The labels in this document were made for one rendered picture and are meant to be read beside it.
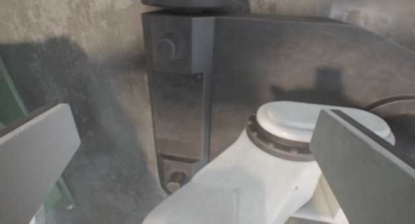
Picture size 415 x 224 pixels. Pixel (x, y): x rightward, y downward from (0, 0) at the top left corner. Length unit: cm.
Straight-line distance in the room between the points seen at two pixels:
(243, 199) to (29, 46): 86
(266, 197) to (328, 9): 49
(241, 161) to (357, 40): 31
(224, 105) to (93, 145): 67
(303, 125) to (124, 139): 71
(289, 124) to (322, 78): 17
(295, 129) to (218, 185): 15
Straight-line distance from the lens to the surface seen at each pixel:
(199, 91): 47
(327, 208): 49
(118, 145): 95
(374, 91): 54
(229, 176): 30
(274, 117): 36
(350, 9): 66
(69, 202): 140
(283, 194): 30
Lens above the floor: 61
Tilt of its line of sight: 60 degrees down
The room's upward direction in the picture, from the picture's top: 158 degrees counter-clockwise
